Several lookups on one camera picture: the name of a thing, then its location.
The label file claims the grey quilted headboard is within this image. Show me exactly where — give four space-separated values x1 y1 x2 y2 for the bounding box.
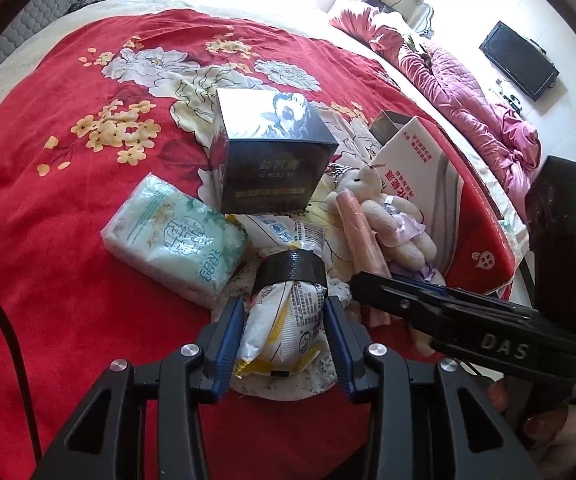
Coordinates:
0 0 101 96

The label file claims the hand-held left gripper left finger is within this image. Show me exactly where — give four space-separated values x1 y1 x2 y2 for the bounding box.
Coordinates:
33 297 246 480

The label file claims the green floral tissue pack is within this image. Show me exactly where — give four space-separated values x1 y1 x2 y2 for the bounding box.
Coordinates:
100 172 249 306

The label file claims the taped white snack packet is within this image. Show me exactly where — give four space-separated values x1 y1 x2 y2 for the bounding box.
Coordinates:
235 212 331 378

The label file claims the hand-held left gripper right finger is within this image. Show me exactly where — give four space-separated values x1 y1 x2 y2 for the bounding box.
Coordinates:
323 296 533 480

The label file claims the red tissue pack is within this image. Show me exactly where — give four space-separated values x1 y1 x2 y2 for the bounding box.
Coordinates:
368 115 518 301

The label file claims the pink quilt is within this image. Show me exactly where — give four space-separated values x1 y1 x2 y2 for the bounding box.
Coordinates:
329 2 543 211

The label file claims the red floral blanket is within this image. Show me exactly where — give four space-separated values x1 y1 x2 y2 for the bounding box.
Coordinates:
0 7 518 480

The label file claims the white plush bear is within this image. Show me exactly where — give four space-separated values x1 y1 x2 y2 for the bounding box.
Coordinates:
327 162 438 273

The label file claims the pink plastic roll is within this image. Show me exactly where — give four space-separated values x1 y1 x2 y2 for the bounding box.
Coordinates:
335 191 393 328

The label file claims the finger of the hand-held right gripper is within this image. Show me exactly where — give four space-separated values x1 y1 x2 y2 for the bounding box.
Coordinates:
349 271 463 333
393 277 543 321

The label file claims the black cable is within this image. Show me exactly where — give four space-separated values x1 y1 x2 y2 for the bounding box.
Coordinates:
0 267 44 461

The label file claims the black television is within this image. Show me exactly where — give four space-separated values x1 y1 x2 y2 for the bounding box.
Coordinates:
478 21 561 103

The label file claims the dark shallow box tray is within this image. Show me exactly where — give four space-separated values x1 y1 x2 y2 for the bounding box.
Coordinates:
370 110 405 147

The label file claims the black glossy box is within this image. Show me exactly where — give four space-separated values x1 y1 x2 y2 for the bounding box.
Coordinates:
207 87 339 215

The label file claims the person's right hand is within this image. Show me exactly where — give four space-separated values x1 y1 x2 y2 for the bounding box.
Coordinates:
485 380 576 466

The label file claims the green garment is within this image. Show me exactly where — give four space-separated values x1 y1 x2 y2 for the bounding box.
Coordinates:
403 35 433 58

